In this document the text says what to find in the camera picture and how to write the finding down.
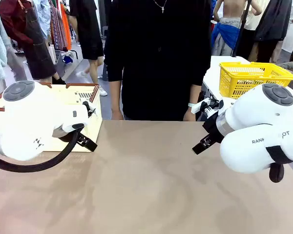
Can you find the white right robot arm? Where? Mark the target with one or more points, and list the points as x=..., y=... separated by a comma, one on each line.
x=254, y=126

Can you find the person's right hand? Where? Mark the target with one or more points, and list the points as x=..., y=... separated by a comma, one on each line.
x=117, y=115

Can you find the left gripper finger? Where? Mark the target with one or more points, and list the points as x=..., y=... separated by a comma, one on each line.
x=87, y=142
x=89, y=109

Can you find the person torso black sweater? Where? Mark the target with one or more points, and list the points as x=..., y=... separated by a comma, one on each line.
x=158, y=73

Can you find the silver wristwatch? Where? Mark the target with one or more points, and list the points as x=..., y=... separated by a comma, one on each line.
x=192, y=105

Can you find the mannequin maroon shirt dark apron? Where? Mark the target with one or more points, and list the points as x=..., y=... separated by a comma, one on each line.
x=34, y=48

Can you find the person's right forearm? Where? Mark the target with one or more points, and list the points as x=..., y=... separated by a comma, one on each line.
x=115, y=97

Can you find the striped patterned garment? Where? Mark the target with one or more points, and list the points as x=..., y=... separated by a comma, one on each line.
x=57, y=29

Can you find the mannequin with blue wrap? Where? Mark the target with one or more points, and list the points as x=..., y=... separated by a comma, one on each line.
x=225, y=34

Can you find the person's left hand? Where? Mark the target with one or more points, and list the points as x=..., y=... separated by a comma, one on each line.
x=189, y=116

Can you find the yellow plastic basket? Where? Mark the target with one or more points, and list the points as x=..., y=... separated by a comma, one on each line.
x=234, y=83

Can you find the person's left forearm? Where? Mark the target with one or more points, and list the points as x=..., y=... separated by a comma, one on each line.
x=194, y=95

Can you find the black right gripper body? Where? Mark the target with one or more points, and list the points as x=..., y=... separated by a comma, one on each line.
x=213, y=128

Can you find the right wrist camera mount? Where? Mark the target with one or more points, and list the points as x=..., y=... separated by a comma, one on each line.
x=200, y=106

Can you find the cream shopping basket brown rim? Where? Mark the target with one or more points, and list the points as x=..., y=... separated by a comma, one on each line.
x=70, y=92

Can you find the bystander in black shorts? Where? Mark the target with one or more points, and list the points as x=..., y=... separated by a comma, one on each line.
x=88, y=36

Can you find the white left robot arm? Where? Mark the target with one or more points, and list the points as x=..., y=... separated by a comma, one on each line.
x=27, y=122

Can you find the light blue hanging shirt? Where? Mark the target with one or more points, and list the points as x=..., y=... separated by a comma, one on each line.
x=44, y=14

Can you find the orange hanging garment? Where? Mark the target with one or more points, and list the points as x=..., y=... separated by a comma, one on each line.
x=66, y=29

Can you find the black hanging coat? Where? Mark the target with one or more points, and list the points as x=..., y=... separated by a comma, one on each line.
x=271, y=24

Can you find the black stand pole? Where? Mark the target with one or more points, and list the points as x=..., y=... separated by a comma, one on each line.
x=240, y=29

